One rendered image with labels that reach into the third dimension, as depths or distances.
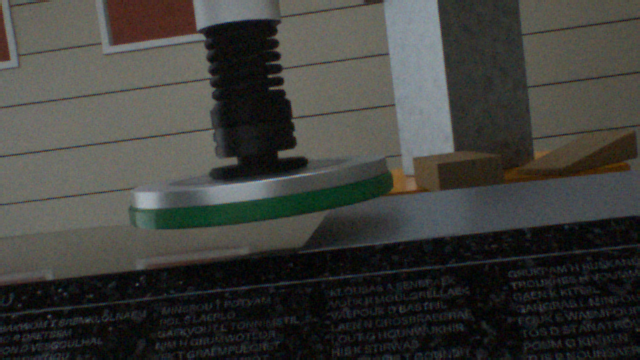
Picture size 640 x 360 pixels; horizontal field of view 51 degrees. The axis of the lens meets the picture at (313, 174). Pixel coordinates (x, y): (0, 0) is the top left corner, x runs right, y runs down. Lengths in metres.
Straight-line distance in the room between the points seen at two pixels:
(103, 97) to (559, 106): 4.52
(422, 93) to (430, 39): 0.11
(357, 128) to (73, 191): 3.01
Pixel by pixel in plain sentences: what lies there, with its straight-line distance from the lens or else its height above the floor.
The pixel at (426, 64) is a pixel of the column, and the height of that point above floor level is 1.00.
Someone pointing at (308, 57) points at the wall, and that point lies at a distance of 6.72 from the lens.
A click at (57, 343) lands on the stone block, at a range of 0.52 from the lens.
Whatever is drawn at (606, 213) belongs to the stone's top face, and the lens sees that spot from 0.53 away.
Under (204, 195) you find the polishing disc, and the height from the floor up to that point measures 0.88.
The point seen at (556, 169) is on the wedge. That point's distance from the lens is 1.17.
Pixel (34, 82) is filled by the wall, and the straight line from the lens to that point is 7.52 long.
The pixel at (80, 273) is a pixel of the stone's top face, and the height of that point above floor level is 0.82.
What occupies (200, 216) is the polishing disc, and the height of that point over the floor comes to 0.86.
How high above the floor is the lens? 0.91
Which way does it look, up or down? 4 degrees down
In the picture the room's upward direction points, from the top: 7 degrees counter-clockwise
